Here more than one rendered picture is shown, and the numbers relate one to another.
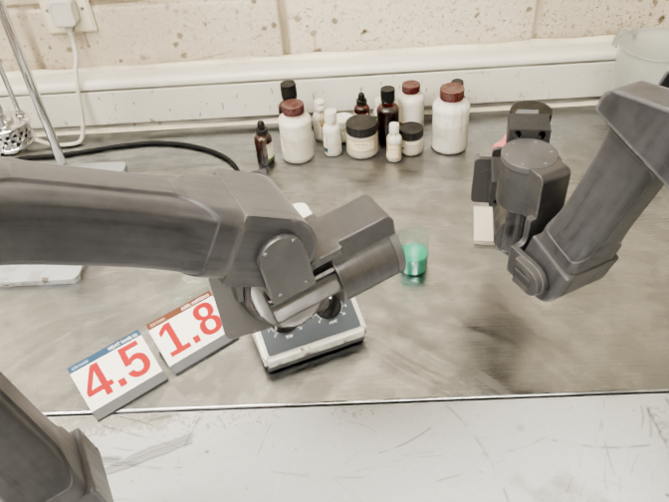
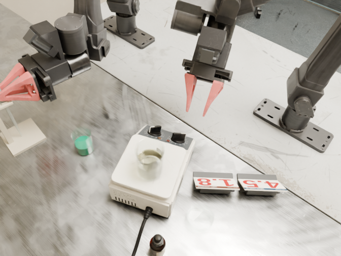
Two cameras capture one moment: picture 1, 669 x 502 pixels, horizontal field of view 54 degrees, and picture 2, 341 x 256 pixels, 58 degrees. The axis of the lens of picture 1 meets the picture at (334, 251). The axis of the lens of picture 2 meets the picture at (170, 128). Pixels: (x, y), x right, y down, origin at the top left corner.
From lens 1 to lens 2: 94 cm
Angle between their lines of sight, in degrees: 84
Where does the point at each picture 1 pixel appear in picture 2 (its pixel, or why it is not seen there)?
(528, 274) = (107, 42)
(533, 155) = (69, 21)
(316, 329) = (166, 132)
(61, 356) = (285, 229)
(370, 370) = (156, 120)
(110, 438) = (272, 164)
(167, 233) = not seen: outside the picture
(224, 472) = (234, 124)
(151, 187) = not seen: outside the picture
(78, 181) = not seen: outside the picture
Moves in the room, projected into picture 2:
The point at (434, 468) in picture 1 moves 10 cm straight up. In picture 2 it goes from (170, 84) to (172, 55)
